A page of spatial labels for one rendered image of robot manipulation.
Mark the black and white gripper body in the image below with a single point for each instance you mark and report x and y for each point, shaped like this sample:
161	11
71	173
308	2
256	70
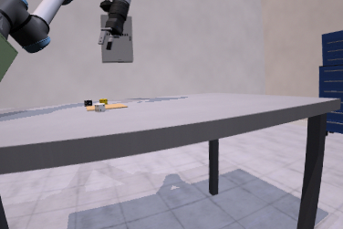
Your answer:
118	11

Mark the peach flat mat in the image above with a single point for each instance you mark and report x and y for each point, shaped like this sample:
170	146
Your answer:
111	106

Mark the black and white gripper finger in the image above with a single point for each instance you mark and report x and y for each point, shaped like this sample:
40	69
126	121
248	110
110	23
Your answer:
102	34
111	38

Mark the yellow die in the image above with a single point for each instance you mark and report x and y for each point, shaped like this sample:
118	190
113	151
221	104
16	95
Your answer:
103	101

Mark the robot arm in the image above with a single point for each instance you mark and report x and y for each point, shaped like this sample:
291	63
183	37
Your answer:
29	31

